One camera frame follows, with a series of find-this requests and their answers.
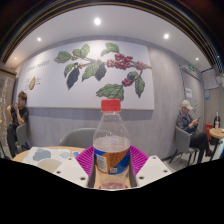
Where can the green exit sign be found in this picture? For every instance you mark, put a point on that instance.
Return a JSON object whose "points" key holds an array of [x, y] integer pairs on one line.
{"points": [[191, 67]]}

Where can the wall notice board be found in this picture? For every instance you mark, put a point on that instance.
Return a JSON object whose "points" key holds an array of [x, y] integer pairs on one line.
{"points": [[210, 79]]}

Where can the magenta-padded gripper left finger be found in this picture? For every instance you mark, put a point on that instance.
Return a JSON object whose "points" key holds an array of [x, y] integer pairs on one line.
{"points": [[70, 171]]}

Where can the grey upholstered chair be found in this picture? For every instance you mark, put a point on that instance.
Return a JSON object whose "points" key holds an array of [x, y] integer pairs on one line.
{"points": [[22, 133], [76, 138], [181, 141]]}

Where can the clear red-capped drink bottle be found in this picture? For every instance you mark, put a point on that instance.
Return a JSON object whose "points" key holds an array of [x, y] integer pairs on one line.
{"points": [[111, 146]]}

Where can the round ceiling lights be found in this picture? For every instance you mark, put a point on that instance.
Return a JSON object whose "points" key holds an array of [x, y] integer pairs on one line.
{"points": [[97, 21]]}

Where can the black mug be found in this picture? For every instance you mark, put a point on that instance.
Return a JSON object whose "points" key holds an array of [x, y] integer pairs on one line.
{"points": [[48, 165]]}

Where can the coffee plant wall mural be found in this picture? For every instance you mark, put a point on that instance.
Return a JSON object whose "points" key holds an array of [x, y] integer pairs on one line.
{"points": [[43, 93]]}

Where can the person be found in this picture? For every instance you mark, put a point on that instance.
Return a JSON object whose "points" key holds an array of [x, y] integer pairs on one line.
{"points": [[16, 118], [186, 123]]}

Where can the small round wooden side table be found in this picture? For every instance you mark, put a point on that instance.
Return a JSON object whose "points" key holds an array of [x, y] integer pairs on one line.
{"points": [[217, 133]]}

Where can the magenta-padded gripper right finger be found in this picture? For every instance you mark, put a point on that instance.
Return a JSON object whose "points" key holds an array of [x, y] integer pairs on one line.
{"points": [[153, 171]]}

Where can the small clear bottle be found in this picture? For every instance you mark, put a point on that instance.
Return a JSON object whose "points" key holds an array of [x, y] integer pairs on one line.
{"points": [[217, 122]]}

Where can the red bin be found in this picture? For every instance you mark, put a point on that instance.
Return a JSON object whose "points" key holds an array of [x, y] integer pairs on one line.
{"points": [[208, 130]]}

